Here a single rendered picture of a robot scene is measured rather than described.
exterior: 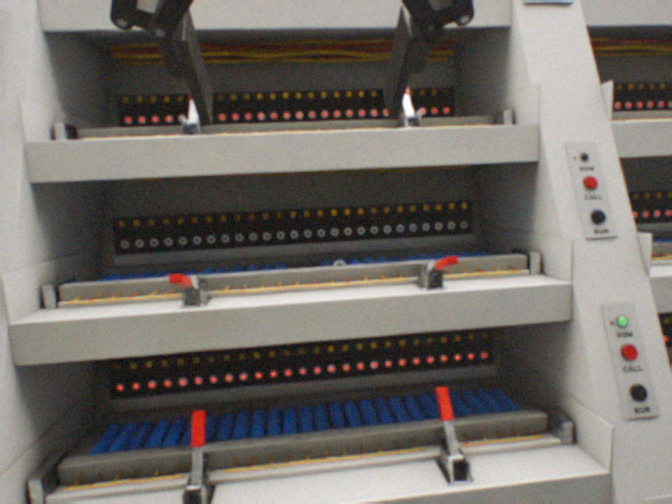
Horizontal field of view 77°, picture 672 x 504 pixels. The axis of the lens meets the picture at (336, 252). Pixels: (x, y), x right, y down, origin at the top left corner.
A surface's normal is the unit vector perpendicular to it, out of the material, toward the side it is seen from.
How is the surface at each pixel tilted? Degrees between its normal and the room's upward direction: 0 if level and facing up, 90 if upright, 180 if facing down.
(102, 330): 111
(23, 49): 90
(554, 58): 90
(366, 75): 90
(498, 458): 21
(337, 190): 90
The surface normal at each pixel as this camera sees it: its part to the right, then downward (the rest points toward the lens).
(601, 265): 0.08, -0.22
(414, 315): 0.11, 0.13
